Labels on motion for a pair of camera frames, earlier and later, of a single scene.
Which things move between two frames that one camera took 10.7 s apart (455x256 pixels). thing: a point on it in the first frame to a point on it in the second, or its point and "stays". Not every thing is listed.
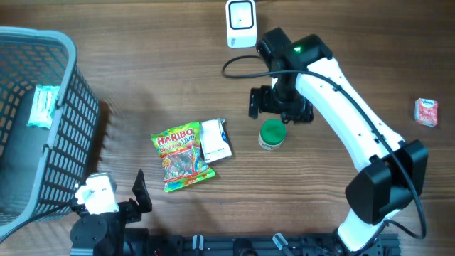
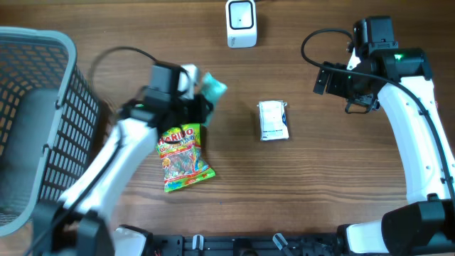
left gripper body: (128, 213) to (188, 110)
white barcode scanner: (241, 20) stays
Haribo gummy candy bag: (180, 149) stays
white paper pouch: (215, 144) to (274, 121)
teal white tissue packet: (43, 107) to (212, 89)
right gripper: (259, 99) to (333, 87)
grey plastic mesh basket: (49, 116) stays
